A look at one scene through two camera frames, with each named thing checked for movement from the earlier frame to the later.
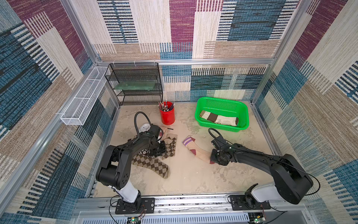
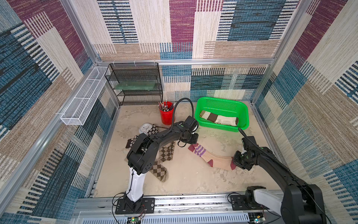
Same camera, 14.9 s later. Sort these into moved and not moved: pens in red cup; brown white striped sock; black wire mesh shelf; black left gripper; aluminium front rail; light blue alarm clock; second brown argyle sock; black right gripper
Moved: black right gripper; black left gripper
Not moved: light blue alarm clock; brown white striped sock; second brown argyle sock; black wire mesh shelf; aluminium front rail; pens in red cup
